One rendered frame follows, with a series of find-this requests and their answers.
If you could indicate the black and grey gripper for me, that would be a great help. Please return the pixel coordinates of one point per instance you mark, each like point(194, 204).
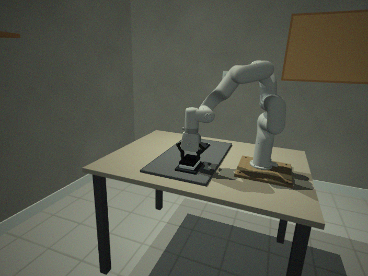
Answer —
point(190, 142)

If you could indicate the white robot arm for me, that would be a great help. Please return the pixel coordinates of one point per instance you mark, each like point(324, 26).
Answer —
point(269, 123)

